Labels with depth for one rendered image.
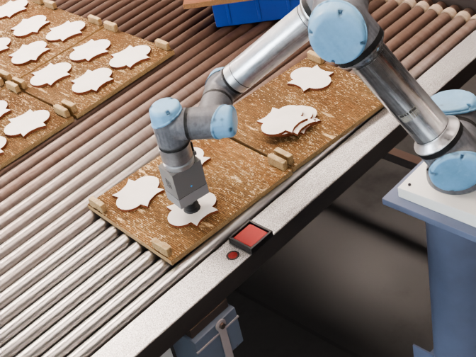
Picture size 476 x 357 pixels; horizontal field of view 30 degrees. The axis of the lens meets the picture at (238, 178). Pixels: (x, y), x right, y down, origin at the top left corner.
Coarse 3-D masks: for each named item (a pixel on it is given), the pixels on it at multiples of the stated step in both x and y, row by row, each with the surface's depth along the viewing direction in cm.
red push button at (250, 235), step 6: (246, 228) 212; (252, 228) 212; (258, 228) 211; (240, 234) 211; (246, 234) 210; (252, 234) 210; (258, 234) 210; (264, 234) 209; (240, 240) 209; (246, 240) 209; (252, 240) 208; (258, 240) 208
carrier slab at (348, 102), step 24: (288, 72) 262; (336, 72) 257; (264, 96) 254; (288, 96) 252; (312, 96) 249; (336, 96) 247; (360, 96) 245; (240, 120) 247; (336, 120) 238; (360, 120) 237; (264, 144) 236; (288, 144) 234; (312, 144) 232; (288, 168) 228
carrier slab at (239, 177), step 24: (216, 144) 240; (240, 144) 238; (144, 168) 237; (216, 168) 232; (240, 168) 230; (264, 168) 228; (216, 192) 224; (240, 192) 222; (264, 192) 221; (120, 216) 223; (144, 216) 221; (216, 216) 216; (144, 240) 214; (168, 240) 213; (192, 240) 211
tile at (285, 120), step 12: (276, 108) 242; (288, 108) 241; (300, 108) 240; (264, 120) 239; (276, 120) 238; (288, 120) 237; (300, 120) 236; (264, 132) 234; (276, 132) 233; (288, 132) 233
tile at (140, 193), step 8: (144, 176) 233; (152, 176) 232; (128, 184) 231; (136, 184) 231; (144, 184) 230; (152, 184) 230; (120, 192) 229; (128, 192) 229; (136, 192) 228; (144, 192) 228; (152, 192) 227; (160, 192) 227; (120, 200) 227; (128, 200) 226; (136, 200) 226; (144, 200) 225; (120, 208) 224; (128, 208) 224; (136, 208) 224
